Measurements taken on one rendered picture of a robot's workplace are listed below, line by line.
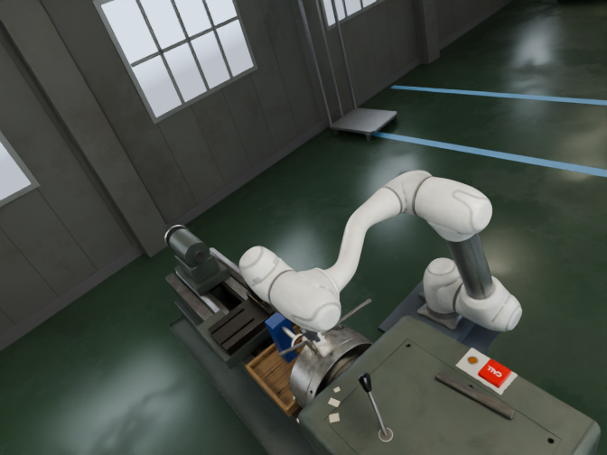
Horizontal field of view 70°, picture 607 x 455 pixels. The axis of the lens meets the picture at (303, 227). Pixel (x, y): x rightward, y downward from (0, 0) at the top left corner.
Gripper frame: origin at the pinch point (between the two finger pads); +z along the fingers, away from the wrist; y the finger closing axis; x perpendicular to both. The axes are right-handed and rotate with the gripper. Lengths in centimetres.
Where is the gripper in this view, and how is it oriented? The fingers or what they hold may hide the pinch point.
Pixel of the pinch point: (317, 336)
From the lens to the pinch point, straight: 138.2
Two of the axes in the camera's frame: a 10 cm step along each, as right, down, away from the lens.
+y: -2.3, -6.1, 7.6
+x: -8.8, 4.6, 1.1
